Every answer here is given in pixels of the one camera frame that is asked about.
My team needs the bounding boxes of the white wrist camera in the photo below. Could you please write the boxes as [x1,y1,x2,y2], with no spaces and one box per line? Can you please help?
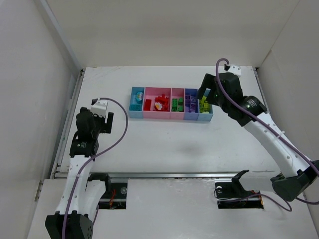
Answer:
[224,64,242,77]
[90,99,108,118]

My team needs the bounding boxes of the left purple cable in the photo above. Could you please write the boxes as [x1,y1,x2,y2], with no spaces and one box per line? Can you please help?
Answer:
[62,97,130,239]

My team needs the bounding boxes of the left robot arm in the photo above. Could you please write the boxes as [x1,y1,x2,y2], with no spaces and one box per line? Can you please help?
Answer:
[45,106,114,239]

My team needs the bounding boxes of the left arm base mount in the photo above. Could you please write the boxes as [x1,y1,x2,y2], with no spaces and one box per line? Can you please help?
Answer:
[88,173,128,210]

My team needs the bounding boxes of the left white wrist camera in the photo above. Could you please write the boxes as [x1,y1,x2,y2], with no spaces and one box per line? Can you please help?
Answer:
[90,99,108,118]

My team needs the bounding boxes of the small pink bin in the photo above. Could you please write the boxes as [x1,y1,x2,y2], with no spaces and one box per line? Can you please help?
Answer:
[170,88,185,120]

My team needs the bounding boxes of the purple lego piece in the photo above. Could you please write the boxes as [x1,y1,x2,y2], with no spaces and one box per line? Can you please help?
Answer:
[185,93,198,113]

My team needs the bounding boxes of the red lego pieces in bin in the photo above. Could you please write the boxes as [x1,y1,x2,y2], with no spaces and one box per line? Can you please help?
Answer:
[155,94,169,112]

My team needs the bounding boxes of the green lego plate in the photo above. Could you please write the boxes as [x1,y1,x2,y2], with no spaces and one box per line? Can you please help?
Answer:
[171,98,178,112]

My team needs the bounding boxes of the left light blue bin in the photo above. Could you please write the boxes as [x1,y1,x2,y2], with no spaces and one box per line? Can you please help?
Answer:
[128,87,145,119]

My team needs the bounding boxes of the right light blue bin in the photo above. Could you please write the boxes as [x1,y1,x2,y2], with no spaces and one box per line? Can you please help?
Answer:
[197,96,213,122]

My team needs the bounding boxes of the purple cable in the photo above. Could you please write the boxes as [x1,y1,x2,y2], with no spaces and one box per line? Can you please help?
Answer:
[215,58,319,212]
[62,97,130,239]

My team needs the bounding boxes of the teal frog printed lego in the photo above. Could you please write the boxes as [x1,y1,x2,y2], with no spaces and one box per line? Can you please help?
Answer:
[135,91,144,104]

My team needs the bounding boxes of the lime lego brick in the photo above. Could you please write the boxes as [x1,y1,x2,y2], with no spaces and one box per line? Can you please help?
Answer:
[199,96,212,114]

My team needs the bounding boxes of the teal lego brick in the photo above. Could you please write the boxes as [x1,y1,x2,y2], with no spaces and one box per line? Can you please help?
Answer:
[130,104,142,111]

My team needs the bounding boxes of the green lego brick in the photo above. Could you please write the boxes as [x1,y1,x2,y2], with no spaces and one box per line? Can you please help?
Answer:
[177,97,184,112]

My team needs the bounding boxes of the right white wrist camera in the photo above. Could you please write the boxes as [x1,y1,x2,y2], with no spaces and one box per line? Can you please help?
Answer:
[224,64,242,77]

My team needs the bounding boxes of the large pink bin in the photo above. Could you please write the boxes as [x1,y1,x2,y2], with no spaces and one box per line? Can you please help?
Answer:
[142,87,171,120]

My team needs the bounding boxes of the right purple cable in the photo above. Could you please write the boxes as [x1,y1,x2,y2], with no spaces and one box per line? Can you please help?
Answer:
[215,58,319,212]

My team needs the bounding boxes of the red lego brick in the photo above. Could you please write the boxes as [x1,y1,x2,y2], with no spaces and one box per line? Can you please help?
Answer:
[144,99,152,111]

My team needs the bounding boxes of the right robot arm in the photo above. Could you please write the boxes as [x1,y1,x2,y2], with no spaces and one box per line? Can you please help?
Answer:
[197,72,319,202]

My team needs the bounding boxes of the red flower printed lego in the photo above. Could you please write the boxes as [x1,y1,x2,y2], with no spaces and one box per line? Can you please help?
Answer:
[155,102,163,111]

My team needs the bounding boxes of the light blue bin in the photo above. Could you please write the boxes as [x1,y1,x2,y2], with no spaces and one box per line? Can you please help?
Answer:
[128,87,145,119]
[197,96,213,122]

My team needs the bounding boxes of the metal table rail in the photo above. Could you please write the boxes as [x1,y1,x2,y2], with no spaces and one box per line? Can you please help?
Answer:
[50,171,279,179]

